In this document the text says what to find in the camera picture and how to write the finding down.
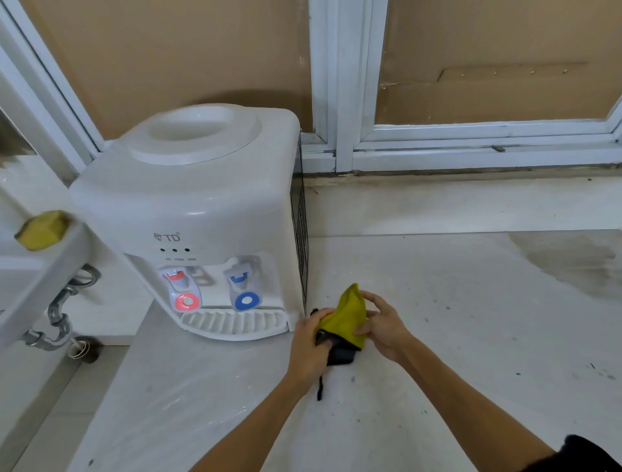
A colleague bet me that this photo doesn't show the person's right hand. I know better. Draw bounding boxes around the person's right hand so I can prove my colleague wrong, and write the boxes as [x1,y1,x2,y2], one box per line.
[353,290,417,366]

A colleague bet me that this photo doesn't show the white window frame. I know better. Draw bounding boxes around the white window frame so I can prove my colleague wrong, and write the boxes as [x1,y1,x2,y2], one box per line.
[0,0,622,185]

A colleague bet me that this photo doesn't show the white ceramic sink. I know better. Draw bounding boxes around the white ceramic sink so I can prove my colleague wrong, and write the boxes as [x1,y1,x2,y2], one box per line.
[0,184,96,351]

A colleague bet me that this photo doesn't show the yellow sponge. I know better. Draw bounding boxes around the yellow sponge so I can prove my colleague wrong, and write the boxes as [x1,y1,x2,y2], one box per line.
[14,209,73,252]

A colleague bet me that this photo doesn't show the white drip tray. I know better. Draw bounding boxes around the white drip tray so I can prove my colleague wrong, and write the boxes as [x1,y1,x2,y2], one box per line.
[178,309,292,341]

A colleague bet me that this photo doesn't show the brown cardboard window cover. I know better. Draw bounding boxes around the brown cardboard window cover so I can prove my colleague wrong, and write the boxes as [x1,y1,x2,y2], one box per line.
[374,0,622,126]
[19,0,314,141]

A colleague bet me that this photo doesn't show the blue tap lever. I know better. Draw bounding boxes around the blue tap lever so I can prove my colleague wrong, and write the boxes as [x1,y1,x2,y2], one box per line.
[223,256,264,313]

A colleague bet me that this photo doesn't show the white water dispenser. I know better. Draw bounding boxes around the white water dispenser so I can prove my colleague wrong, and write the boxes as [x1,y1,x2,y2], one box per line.
[69,102,310,341]

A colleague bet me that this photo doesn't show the chrome sink pipes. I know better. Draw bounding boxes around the chrome sink pipes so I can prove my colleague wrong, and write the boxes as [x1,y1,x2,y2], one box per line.
[21,265,103,364]

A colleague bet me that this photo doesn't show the yellow grey cleaning cloth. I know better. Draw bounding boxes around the yellow grey cleaning cloth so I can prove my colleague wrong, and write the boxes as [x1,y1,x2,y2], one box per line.
[310,283,369,402]

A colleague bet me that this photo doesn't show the person's left forearm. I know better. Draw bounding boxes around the person's left forearm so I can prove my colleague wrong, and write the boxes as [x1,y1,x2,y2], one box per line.
[189,374,307,472]

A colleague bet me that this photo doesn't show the person's left hand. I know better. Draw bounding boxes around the person's left hand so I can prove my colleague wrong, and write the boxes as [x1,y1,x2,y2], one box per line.
[286,307,336,395]

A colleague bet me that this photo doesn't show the red tap lever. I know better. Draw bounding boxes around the red tap lever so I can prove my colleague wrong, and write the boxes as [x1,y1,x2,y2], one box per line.
[160,266,204,313]

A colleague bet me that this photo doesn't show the person's right forearm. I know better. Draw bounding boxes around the person's right forearm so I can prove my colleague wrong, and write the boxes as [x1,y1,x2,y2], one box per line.
[396,338,557,472]

